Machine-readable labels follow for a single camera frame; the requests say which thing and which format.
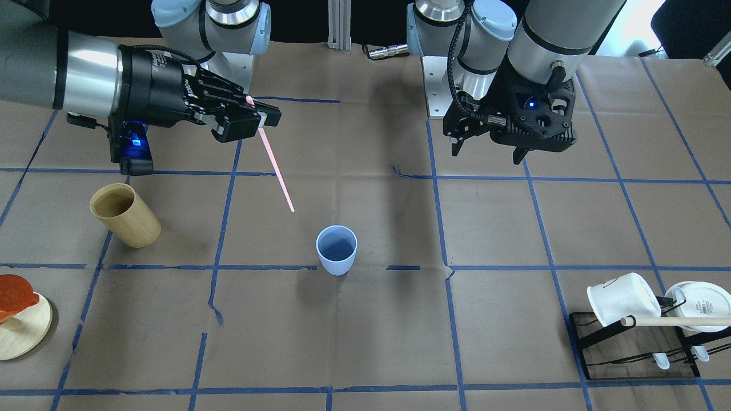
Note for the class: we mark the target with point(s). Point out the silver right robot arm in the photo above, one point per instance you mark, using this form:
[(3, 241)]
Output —
[(49, 66)]

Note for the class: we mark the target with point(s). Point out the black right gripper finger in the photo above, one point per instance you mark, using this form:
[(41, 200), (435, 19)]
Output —
[(265, 115), (237, 126)]

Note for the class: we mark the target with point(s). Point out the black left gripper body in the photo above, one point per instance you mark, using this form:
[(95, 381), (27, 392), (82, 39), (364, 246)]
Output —
[(495, 93)]

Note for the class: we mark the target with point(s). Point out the light blue plastic cup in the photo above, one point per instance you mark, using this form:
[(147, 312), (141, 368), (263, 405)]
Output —
[(337, 247)]

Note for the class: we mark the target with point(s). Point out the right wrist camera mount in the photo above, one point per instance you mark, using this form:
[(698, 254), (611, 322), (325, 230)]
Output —
[(128, 143)]

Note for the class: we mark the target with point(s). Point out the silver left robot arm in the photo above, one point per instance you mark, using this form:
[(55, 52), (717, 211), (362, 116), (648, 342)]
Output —
[(480, 35)]

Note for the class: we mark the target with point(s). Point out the white mug on rack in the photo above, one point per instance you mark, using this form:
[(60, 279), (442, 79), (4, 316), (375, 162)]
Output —
[(624, 296), (698, 299)]

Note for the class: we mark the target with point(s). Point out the bamboo wooden cup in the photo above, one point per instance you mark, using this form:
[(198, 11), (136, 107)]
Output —
[(120, 208)]

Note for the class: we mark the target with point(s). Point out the round wooden mug tree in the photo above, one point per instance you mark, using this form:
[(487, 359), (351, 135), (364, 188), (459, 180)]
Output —
[(25, 330)]

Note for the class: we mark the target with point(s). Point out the black wire mug rack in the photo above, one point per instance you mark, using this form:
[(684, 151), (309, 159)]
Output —
[(618, 352)]

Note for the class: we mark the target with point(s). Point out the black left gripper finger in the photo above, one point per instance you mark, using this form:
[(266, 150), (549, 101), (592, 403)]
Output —
[(519, 154), (457, 139)]

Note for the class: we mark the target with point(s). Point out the orange mug on tree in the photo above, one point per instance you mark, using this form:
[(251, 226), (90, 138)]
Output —
[(17, 294)]

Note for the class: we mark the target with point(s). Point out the aluminium frame post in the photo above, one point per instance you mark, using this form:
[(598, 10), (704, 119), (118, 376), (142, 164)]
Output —
[(339, 14)]

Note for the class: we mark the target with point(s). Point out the wooden rack handle rod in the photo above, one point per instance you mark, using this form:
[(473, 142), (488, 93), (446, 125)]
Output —
[(675, 321)]

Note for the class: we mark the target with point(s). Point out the pink chopstick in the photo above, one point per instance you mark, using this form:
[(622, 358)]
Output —
[(272, 159)]

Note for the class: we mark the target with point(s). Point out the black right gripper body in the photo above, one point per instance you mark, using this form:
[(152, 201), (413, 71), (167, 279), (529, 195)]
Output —
[(153, 84)]

